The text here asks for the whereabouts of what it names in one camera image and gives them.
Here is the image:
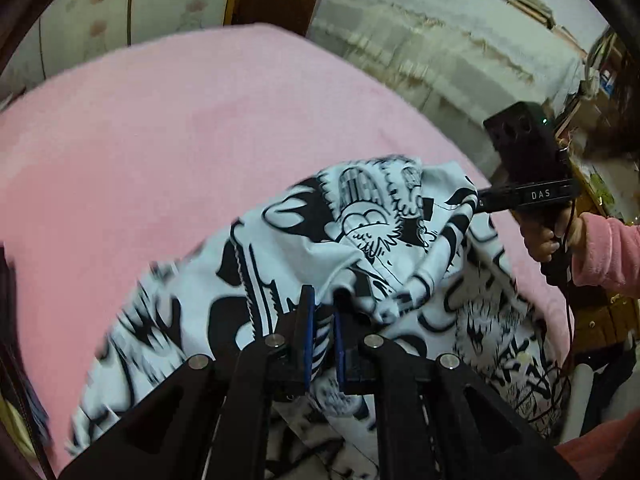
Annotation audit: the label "lace covered furniture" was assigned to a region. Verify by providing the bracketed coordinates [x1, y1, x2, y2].
[306, 0, 587, 183]

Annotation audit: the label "white black lettered jacket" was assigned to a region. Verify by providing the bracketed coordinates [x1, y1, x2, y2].
[67, 156, 571, 480]

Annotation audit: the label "wooden frame pieces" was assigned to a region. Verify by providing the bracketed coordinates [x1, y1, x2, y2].
[492, 0, 557, 28]

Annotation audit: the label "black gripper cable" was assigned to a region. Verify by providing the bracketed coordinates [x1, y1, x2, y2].
[560, 147, 577, 376]

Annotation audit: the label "person's pink clothing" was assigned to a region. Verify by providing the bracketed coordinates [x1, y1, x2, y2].
[555, 420, 640, 480]

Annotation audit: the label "person's right hand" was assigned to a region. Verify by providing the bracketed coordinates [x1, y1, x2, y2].
[519, 211, 587, 265]

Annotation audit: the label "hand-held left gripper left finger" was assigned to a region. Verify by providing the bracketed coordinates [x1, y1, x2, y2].
[62, 285, 317, 480]

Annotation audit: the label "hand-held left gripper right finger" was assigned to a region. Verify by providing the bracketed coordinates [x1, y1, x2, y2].
[332, 305, 578, 480]

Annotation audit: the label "floral door wardrobe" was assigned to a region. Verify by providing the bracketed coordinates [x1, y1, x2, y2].
[0, 0, 246, 93]

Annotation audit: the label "pink bed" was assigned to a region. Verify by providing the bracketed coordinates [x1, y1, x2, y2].
[0, 22, 571, 476]

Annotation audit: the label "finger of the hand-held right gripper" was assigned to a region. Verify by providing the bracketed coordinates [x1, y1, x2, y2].
[472, 186, 501, 212]

